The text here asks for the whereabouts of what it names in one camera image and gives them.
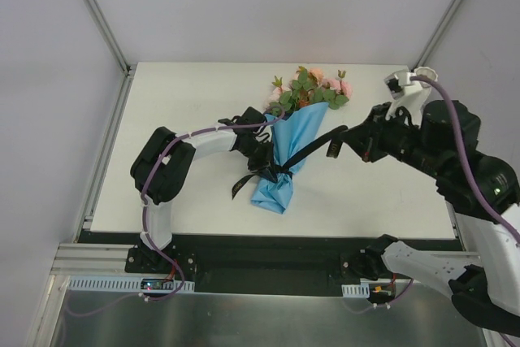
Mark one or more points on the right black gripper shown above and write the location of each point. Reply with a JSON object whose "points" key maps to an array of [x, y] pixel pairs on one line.
{"points": [[366, 140]]}

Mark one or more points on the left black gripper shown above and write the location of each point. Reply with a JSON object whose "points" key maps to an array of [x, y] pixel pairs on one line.
{"points": [[262, 156]]}

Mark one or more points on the black ribbon gold lettering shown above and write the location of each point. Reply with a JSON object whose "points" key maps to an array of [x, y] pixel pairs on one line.
{"points": [[292, 145]]}

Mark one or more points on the pink artificial flower bunch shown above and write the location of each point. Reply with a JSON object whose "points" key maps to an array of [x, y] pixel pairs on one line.
{"points": [[308, 86]]}

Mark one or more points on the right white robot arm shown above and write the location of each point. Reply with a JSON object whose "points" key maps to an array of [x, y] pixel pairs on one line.
{"points": [[486, 295]]}

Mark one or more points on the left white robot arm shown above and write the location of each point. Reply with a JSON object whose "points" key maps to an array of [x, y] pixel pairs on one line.
{"points": [[162, 166]]}

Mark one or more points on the white ribbed vase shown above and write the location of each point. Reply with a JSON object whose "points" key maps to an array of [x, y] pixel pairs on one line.
{"points": [[427, 72]]}

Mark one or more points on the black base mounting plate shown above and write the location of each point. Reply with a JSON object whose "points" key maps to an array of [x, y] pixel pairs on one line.
{"points": [[308, 282]]}

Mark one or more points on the right white cable duct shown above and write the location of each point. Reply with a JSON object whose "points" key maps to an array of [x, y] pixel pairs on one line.
{"points": [[361, 290]]}

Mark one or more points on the white cable duct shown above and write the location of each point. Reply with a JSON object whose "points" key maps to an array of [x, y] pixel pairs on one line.
{"points": [[361, 290], [128, 285]]}

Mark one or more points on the aluminium front rail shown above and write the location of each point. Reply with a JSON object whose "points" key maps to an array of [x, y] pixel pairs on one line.
{"points": [[89, 259]]}

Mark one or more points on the left white cable duct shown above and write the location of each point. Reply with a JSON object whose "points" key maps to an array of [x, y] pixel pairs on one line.
{"points": [[128, 285]]}

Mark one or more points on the left aluminium frame post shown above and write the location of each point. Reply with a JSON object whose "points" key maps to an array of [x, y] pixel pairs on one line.
{"points": [[108, 36]]}

